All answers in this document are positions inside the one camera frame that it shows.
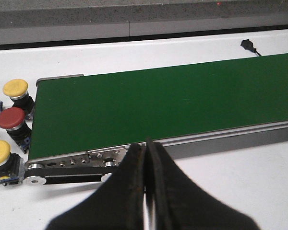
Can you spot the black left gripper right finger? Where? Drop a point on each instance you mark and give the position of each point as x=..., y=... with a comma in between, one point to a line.
x=175, y=202

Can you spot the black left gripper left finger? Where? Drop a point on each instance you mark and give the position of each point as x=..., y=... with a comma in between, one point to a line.
x=116, y=205

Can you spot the red push button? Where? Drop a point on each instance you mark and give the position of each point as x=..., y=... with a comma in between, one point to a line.
x=13, y=121

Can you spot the black drive belt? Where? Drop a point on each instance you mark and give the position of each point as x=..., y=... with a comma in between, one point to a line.
x=39, y=176

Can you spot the green conveyor belt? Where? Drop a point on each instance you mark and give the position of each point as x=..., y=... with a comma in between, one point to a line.
x=75, y=114

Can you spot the yellow push button near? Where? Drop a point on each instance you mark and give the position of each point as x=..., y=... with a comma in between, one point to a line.
x=11, y=166

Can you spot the yellow push button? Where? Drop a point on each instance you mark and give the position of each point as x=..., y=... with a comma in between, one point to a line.
x=17, y=91
x=11, y=166

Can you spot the yellow push button far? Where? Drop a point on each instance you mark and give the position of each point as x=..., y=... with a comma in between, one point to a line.
x=17, y=91

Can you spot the grey stone slab left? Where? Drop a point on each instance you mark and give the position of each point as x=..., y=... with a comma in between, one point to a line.
x=36, y=13

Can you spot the grey stone slab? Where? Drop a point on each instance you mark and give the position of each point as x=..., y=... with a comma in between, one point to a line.
x=211, y=9
x=36, y=13

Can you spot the grey stone slab right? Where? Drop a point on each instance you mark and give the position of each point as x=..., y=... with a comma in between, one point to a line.
x=211, y=9

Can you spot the aluminium conveyor frame rail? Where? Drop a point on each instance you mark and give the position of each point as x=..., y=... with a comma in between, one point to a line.
x=182, y=147

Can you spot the black sensor with cable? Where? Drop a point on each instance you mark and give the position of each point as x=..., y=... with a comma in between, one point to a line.
x=248, y=45

